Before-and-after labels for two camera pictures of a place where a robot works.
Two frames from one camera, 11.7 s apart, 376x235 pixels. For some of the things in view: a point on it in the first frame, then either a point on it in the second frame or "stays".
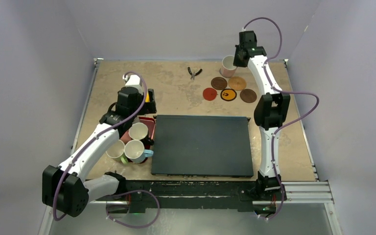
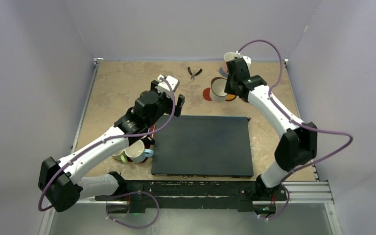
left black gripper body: x=140 y=99 -> x=164 y=105
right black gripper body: x=238 y=60 -> x=237 y=68
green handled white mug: x=117 y=152 stays
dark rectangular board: x=202 y=146 stays
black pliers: x=193 y=75 stays
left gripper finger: x=150 y=106 -> x=181 y=100
